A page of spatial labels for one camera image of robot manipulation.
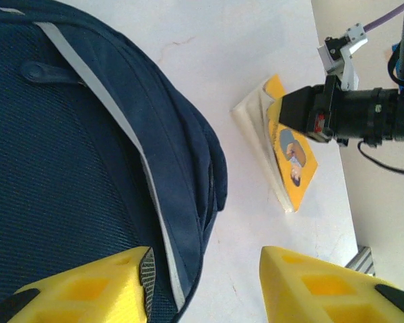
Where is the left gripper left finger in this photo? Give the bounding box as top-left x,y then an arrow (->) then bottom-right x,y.
0,246 -> 157,323

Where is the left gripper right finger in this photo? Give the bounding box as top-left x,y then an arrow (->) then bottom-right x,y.
259,246 -> 404,323

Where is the yellow cartoon cover book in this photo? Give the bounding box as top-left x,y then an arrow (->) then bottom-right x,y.
231,74 -> 319,213

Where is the navy blue backpack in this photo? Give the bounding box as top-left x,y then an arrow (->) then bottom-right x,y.
0,0 -> 229,323

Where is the aluminium side rail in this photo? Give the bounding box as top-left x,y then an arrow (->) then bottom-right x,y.
345,245 -> 376,277

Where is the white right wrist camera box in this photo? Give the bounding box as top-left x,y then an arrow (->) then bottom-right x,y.
316,22 -> 369,92

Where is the thin black cable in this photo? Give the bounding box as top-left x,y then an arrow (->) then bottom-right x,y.
358,140 -> 404,176

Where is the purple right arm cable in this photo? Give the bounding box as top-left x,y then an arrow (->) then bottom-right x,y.
363,0 -> 404,33

